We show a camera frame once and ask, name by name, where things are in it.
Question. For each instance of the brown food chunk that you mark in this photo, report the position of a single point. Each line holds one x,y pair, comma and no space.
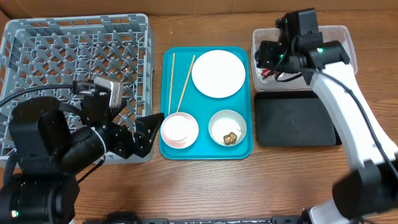
230,138

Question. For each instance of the teal plastic tray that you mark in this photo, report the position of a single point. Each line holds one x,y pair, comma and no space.
203,107

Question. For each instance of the grey plastic dish rack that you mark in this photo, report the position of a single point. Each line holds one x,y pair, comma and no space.
43,57

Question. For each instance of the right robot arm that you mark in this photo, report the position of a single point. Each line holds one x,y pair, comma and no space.
301,52

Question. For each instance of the red snack wrapper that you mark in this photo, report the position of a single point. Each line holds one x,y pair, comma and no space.
268,73

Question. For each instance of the grey-green bowl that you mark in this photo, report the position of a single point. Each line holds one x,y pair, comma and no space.
224,122

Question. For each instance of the black waste tray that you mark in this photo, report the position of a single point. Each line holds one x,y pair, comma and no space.
293,119

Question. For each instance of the large white plate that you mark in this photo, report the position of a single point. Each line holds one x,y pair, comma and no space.
218,74

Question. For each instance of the clear plastic bin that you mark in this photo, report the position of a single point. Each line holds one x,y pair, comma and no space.
340,33

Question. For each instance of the small pink plate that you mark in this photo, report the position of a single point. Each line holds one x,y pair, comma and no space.
179,130

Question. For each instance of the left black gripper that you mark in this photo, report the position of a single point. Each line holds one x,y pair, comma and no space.
140,144

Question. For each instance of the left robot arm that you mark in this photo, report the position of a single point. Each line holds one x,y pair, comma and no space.
55,141

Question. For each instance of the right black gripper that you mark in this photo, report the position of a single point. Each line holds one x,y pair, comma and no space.
265,53

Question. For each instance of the black bar at table edge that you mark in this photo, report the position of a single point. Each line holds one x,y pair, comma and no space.
132,218

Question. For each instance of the wooden chopstick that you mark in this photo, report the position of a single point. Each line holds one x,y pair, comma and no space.
186,82
171,83

